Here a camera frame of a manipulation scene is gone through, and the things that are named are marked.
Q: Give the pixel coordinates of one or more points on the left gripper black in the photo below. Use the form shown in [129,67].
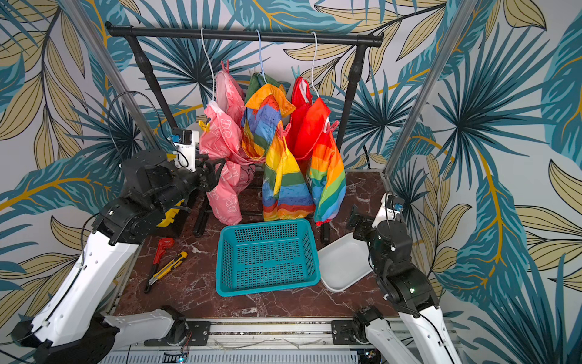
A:
[208,177]

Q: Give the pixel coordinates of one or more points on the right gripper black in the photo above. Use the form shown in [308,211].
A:
[364,226]

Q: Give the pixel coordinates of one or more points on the pink bear-print jacket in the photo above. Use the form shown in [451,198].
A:
[224,141]

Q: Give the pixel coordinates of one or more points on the yellow clothespin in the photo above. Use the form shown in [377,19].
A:
[205,125]

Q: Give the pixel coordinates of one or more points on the pink clothespin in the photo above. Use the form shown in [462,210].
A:
[283,129]
[225,66]
[332,126]

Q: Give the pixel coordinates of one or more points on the white wire hanger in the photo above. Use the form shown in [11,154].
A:
[209,62]
[312,70]

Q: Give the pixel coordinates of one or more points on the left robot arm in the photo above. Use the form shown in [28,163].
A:
[69,329]

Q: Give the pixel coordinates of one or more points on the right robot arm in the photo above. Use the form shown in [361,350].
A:
[409,292]

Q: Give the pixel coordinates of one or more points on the white plastic tray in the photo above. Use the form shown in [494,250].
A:
[343,263]

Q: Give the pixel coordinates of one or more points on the yellow black toolbox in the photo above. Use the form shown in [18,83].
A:
[172,225]

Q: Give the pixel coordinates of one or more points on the red pipe wrench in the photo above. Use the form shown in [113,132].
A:
[163,245]

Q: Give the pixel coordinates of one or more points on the rainbow striped jacket left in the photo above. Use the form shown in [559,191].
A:
[285,194]

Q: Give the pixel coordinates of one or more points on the yellow black utility knife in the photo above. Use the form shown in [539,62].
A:
[168,268]

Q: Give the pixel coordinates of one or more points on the teal plastic basket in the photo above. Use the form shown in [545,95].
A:
[263,257]

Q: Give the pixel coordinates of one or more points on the rainbow jacket red hood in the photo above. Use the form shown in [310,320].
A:
[316,152]

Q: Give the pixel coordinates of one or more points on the teal clothespin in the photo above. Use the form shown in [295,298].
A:
[296,72]

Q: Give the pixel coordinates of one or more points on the black clothes rack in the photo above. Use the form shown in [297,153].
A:
[361,42]

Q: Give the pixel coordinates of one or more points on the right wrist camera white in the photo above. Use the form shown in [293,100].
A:
[391,209]

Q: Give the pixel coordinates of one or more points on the left aluminium frame post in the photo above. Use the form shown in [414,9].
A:
[97,39]

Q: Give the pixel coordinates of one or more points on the aluminium frame post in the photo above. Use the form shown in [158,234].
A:
[97,39]
[449,43]

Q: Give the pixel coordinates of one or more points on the light blue wire hanger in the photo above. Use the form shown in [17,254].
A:
[261,63]

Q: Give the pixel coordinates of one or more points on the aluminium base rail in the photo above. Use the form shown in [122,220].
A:
[273,336]

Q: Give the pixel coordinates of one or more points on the right aluminium frame post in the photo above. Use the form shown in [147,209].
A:
[449,43]

